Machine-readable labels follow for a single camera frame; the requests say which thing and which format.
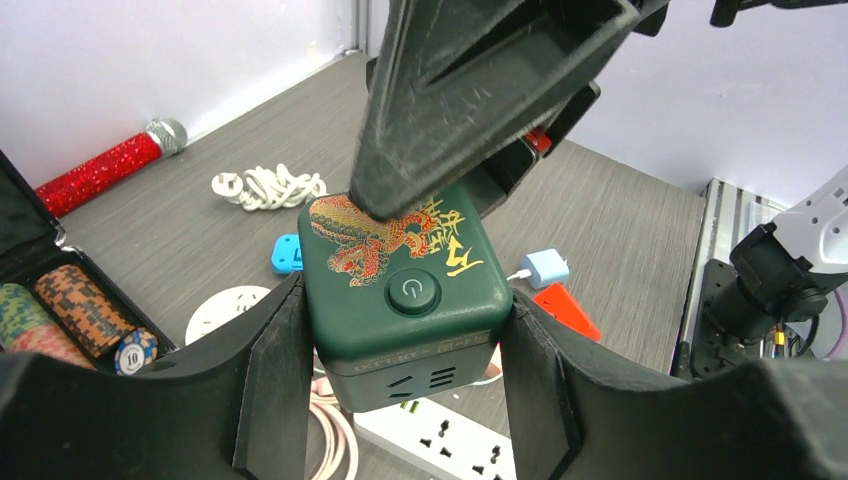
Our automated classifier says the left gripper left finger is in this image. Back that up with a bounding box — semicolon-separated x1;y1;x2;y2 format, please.
1;275;313;479

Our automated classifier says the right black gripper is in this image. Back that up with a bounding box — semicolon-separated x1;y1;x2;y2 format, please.
349;1;640;221

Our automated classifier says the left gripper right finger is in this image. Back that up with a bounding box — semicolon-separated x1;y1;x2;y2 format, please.
501;293;847;479

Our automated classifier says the dark green cube socket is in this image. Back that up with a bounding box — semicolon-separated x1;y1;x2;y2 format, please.
298;185;513;413

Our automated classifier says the blue plug adapter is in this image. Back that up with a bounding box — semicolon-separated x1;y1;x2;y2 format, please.
270;233;303;275

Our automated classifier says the red cube socket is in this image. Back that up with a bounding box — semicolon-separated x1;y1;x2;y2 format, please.
533;283;602;342

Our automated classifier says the small white power strip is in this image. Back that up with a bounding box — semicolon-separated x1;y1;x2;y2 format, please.
353;398;517;480

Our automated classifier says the light blue charger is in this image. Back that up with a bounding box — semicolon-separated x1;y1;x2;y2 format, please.
507;248;571;290

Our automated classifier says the black poker chip case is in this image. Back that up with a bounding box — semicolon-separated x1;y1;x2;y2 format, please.
1;158;177;376

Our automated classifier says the red glitter microphone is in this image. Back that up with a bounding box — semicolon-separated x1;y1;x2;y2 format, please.
35;118;188;218

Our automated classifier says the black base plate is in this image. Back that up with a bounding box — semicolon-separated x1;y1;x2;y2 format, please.
670;259;748;380

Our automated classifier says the white coiled cable with plug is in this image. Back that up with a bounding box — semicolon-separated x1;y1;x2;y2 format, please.
210;162;329;213

